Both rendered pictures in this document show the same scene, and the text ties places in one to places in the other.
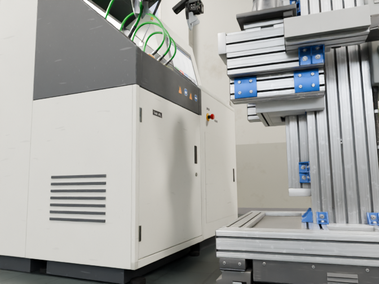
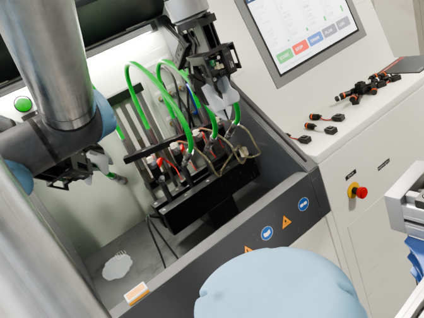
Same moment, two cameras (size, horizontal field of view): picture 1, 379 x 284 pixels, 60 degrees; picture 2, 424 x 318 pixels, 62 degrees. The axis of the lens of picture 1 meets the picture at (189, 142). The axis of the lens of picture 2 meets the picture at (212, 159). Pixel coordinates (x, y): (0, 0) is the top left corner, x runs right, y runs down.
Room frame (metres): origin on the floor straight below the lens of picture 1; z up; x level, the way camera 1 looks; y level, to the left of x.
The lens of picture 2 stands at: (1.13, -0.46, 1.46)
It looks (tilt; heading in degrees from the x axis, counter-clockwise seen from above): 23 degrees down; 43
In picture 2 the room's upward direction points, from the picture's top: 23 degrees counter-clockwise
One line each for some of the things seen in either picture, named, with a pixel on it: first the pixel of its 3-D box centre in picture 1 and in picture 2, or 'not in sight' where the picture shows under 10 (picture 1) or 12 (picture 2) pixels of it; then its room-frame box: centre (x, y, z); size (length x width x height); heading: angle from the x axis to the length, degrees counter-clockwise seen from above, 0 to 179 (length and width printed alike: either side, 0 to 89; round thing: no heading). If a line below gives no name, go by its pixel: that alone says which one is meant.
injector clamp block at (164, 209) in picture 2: not in sight; (211, 197); (1.82, 0.26, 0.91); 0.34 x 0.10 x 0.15; 156
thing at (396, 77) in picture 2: not in sight; (366, 84); (2.32, -0.13, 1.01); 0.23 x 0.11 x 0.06; 156
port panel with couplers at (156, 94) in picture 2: not in sight; (170, 93); (2.04, 0.45, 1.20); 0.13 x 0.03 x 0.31; 156
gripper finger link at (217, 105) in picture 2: (192, 20); (218, 103); (1.68, -0.02, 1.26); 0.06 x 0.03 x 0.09; 66
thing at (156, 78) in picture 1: (171, 88); (226, 260); (1.61, 0.09, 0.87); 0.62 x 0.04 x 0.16; 156
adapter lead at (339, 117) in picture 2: not in sight; (326, 117); (2.15, -0.04, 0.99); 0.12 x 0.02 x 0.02; 73
